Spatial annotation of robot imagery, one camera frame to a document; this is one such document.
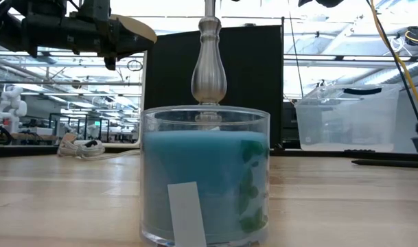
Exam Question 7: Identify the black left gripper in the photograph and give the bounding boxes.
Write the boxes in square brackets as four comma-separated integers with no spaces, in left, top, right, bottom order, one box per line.
[22,0,155,71]

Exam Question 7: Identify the blue candle in glass jar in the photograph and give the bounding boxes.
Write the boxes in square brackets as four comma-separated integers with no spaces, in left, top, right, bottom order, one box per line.
[139,104,271,247]

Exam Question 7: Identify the black pen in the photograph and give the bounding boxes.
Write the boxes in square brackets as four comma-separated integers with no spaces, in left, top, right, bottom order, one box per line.
[351,158,418,169]

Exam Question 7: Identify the clear plastic storage bin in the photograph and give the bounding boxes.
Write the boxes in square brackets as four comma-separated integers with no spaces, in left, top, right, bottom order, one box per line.
[294,84,401,154]

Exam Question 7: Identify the silver metal lamp base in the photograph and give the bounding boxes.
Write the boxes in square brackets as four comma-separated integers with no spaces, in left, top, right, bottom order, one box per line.
[190,0,228,130]

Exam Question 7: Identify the thin black hanging wire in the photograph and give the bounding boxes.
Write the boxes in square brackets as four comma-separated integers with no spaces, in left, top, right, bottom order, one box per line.
[287,0,305,100]

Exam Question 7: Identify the yellow hanging cable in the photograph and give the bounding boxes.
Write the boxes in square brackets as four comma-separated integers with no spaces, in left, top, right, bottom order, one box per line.
[369,0,418,119]

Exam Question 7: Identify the black upright panel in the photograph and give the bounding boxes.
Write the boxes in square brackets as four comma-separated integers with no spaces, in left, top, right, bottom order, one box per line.
[143,24,284,149]

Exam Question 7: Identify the black hanging cable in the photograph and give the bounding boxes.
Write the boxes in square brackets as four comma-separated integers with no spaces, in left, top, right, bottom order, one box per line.
[364,0,418,148]

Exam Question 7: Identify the white humanoid robot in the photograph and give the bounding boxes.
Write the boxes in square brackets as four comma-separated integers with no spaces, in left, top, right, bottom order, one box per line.
[0,85,28,134]

